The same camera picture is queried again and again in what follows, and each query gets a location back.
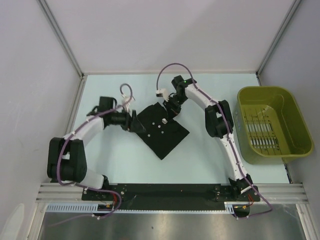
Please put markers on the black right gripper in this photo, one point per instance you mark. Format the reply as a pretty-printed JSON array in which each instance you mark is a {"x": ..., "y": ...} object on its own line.
[{"x": 172, "y": 110}]

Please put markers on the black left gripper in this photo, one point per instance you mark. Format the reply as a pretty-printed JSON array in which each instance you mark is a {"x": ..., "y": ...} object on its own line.
[{"x": 132, "y": 124}]

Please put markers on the black long sleeve shirt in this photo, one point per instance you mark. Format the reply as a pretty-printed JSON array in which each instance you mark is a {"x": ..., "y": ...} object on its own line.
[{"x": 161, "y": 134}]

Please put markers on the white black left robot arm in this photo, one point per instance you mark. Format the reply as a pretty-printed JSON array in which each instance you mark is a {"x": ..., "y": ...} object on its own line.
[{"x": 67, "y": 162}]

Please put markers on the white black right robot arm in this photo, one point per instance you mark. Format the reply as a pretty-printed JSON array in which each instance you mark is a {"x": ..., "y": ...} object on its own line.
[{"x": 218, "y": 124}]

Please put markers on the olive green plastic tub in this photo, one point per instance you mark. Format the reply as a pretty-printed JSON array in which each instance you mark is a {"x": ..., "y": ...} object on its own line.
[{"x": 270, "y": 126}]

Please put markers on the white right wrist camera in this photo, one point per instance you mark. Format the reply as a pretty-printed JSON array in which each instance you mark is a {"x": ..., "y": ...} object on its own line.
[{"x": 162, "y": 93}]

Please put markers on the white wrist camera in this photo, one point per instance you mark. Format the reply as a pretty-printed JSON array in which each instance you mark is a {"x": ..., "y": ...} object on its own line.
[
  {"x": 126, "y": 101},
  {"x": 162, "y": 93}
]

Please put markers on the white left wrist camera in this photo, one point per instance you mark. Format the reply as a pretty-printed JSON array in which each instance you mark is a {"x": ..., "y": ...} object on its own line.
[{"x": 126, "y": 101}]

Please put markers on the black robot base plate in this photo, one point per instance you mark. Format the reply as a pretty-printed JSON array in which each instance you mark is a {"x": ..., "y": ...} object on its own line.
[{"x": 177, "y": 197}]

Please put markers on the aluminium frame rail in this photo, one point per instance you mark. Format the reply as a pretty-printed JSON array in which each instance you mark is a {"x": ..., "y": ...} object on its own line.
[{"x": 279, "y": 193}]

